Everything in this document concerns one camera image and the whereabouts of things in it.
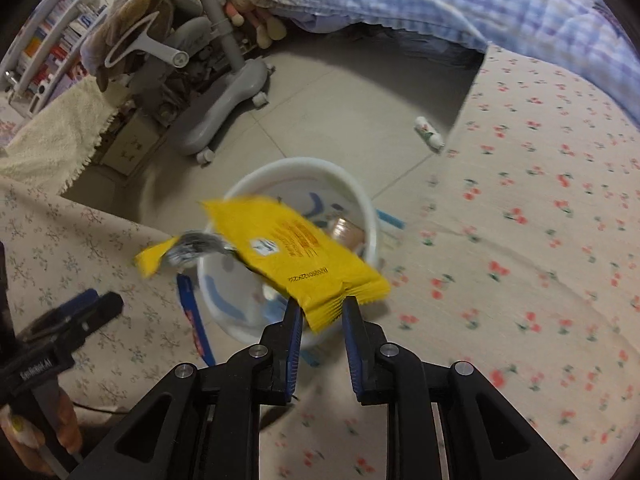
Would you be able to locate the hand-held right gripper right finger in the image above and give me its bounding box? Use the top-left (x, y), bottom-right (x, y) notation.
top-left (341, 295), bottom-right (576, 480)

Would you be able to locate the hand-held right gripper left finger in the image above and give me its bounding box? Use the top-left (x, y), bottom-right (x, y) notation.
top-left (67, 296), bottom-right (306, 480)

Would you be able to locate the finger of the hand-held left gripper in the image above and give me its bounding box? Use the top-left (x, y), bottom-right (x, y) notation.
top-left (55, 291), bottom-right (125, 357)
top-left (19, 287), bottom-right (100, 342)

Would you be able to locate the yellow snack wrapper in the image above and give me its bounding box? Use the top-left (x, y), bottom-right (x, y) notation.
top-left (134, 196), bottom-right (392, 335)

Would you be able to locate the white plastic bucket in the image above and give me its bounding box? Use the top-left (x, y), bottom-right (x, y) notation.
top-left (196, 157), bottom-right (383, 351)

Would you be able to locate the person's left hand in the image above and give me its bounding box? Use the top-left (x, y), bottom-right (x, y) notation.
top-left (0, 390), bottom-right (84, 477)

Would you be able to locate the floral print cloth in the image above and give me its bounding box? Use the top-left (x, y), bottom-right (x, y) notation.
top-left (0, 175), bottom-right (221, 411)

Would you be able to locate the blue snack packet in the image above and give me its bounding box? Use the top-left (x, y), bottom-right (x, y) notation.
top-left (176, 274), bottom-right (217, 367)

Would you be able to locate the blue and white strip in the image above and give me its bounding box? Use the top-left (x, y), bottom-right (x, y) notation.
top-left (375, 208), bottom-right (406, 231)

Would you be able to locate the cream tufted towel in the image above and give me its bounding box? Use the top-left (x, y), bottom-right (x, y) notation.
top-left (0, 76), bottom-right (121, 196)

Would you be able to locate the beige floral print box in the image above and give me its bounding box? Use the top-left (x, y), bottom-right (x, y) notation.
top-left (100, 110), bottom-right (168, 178)

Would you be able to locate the cherry print bedsheet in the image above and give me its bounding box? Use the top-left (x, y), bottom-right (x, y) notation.
top-left (260, 45), bottom-right (640, 480)

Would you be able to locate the grey swivel chair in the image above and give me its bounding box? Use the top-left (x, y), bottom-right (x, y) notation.
top-left (102, 0), bottom-right (276, 166)

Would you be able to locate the white tube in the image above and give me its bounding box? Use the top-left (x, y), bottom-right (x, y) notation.
top-left (414, 116), bottom-right (445, 152)

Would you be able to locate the white bookshelf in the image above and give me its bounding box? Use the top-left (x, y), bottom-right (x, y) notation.
top-left (0, 0), bottom-right (108, 111)

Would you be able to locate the row of books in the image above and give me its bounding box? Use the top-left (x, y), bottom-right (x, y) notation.
top-left (10, 0), bottom-right (103, 96)

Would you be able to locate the brown fleece blanket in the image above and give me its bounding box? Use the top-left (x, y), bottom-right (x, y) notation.
top-left (80, 0), bottom-right (173, 93)

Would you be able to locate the blue checked quilt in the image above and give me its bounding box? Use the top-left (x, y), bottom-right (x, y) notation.
top-left (250, 0), bottom-right (640, 126)

